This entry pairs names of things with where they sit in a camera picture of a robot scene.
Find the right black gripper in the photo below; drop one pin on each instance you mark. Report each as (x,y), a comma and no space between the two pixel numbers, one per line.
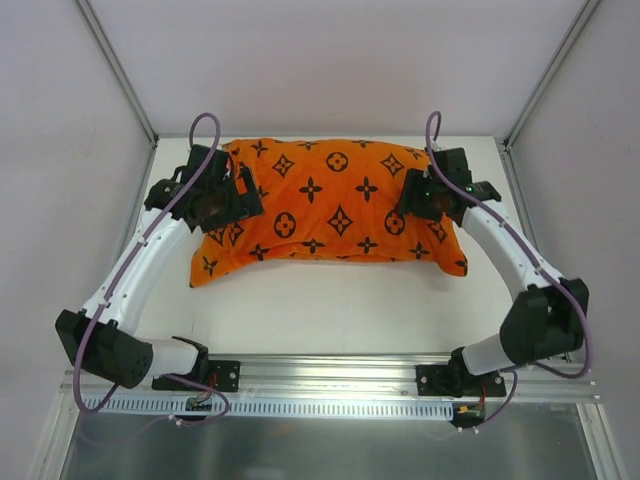
(413,195)

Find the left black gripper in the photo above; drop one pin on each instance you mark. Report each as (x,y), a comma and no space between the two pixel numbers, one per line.
(245,201)

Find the orange patterned pillowcase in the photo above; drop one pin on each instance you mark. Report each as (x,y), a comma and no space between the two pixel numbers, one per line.
(332,199)

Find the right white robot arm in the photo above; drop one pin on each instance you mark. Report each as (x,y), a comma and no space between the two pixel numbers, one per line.
(546,324)

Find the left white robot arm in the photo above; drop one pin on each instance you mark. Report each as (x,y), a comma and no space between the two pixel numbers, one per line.
(100,338)

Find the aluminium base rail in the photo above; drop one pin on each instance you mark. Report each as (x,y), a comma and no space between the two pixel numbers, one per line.
(382,377)

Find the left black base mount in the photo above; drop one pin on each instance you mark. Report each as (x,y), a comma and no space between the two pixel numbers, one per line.
(222,375)

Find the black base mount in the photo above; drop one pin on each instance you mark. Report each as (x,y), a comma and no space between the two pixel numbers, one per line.
(443,380)
(222,375)

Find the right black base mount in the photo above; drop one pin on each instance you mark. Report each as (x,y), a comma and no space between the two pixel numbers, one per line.
(443,380)

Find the white slotted cable duct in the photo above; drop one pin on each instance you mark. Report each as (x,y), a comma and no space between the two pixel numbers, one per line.
(185,406)

